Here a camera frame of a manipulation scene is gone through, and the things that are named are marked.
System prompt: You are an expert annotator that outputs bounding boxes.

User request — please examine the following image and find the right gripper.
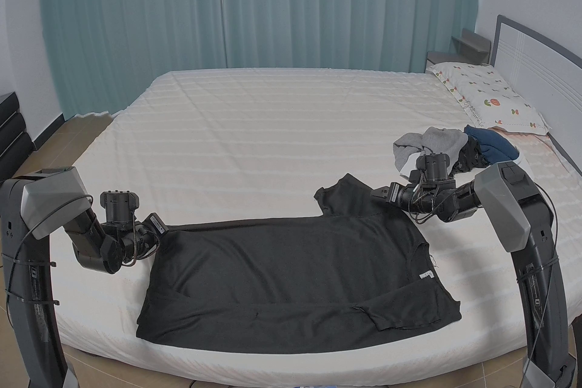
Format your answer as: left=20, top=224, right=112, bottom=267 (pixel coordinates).
left=370, top=182, right=413, bottom=210

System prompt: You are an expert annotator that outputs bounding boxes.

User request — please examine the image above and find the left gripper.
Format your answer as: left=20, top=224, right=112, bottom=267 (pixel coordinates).
left=135, top=213, right=170, bottom=260

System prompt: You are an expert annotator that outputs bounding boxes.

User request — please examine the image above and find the black T-shirt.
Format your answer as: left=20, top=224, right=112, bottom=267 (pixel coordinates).
left=135, top=172, right=462, bottom=354

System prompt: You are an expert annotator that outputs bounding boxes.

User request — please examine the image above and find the pile of clothes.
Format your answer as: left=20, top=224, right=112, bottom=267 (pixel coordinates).
left=393, top=125, right=523, bottom=178

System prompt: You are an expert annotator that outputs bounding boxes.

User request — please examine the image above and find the bed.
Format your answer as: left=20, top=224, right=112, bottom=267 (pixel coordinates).
left=45, top=15, right=582, bottom=384

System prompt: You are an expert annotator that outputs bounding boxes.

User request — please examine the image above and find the white printed pillow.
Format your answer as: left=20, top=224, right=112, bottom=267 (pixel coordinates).
left=427, top=62, right=552, bottom=136

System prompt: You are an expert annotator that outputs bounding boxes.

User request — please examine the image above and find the grey bedside table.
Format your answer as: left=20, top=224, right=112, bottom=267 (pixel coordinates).
left=426, top=28, right=492, bottom=73

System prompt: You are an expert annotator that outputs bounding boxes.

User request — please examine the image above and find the black chest of drawers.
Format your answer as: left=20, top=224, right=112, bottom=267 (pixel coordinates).
left=0, top=92, right=37, bottom=182

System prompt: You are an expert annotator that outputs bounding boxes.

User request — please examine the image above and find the black cable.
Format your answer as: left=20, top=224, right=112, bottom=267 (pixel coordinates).
left=523, top=188, right=561, bottom=380
left=4, top=193, right=94, bottom=319

